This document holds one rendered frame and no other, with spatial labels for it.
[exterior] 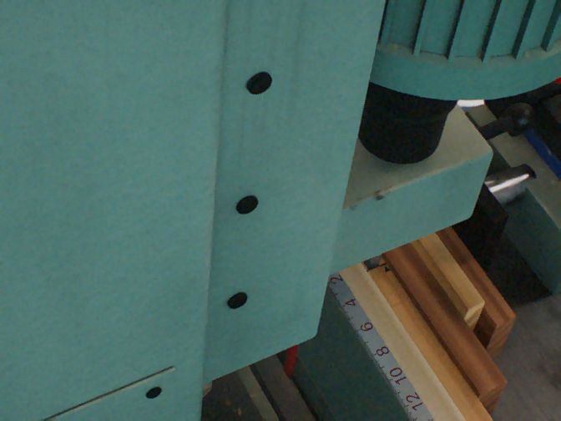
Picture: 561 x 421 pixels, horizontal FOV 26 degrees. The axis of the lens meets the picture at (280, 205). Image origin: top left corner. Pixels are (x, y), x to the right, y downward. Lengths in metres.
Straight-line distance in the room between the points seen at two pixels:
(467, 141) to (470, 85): 0.17
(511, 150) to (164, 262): 0.44
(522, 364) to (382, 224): 0.18
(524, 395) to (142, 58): 0.51
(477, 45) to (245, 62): 0.12
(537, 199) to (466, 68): 0.32
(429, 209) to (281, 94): 0.25
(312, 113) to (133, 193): 0.12
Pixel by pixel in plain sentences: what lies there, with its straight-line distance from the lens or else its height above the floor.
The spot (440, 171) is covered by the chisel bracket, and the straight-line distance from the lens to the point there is 0.72.
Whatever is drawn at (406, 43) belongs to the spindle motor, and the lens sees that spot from 0.56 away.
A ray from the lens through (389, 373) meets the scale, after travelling 0.77.
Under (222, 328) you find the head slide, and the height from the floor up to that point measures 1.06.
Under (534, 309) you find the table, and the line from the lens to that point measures 0.89.
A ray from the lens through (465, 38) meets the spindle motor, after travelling 0.56.
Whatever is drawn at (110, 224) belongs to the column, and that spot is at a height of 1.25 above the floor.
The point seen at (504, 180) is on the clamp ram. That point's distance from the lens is 0.87.
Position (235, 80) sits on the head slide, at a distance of 0.49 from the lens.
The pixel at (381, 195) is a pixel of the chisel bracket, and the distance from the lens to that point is 0.70.
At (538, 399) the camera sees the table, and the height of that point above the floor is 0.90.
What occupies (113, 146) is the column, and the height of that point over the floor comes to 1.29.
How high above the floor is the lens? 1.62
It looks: 53 degrees down
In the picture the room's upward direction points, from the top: 8 degrees clockwise
